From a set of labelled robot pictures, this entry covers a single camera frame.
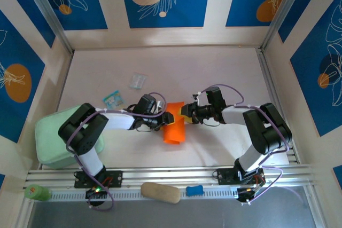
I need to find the clear plastic packet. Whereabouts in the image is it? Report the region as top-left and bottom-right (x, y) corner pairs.
(129, 72), (148, 90)

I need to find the green bottle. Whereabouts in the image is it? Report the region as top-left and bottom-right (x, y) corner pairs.
(24, 184), (53, 201)

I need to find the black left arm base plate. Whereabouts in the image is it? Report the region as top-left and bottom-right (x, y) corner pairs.
(74, 170), (123, 188)

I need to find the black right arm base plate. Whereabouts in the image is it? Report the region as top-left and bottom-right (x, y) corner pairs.
(213, 168), (266, 186)

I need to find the blue and white snack packet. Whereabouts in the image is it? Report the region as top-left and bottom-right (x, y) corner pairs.
(103, 90), (126, 110)

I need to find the aluminium table side rail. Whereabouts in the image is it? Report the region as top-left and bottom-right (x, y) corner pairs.
(258, 47), (299, 164)

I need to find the slotted white cable duct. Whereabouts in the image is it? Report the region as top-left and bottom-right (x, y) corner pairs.
(49, 185), (241, 202)

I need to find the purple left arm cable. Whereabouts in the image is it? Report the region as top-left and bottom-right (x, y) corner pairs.
(66, 92), (168, 212)

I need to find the aluminium mounting rail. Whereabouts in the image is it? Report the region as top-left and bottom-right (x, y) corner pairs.
(25, 164), (316, 186)

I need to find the tan oval sponge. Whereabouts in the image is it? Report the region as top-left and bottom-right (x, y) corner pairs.
(141, 182), (181, 205)

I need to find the orange paper sheet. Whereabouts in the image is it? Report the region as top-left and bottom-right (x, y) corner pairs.
(162, 101), (185, 145)

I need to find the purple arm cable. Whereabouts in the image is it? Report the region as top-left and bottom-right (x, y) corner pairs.
(66, 92), (168, 212)
(197, 83), (291, 205)

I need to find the mint green zip pouch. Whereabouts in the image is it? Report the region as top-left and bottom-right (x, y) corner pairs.
(34, 106), (105, 170)

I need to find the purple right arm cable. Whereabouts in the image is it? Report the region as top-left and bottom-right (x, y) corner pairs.
(197, 83), (291, 205)

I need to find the blue bone-shaped sponge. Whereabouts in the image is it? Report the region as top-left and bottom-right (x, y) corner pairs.
(185, 185), (205, 197)

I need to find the aluminium frame post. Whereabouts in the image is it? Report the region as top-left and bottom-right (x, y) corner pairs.
(260, 0), (310, 52)
(20, 0), (74, 55)

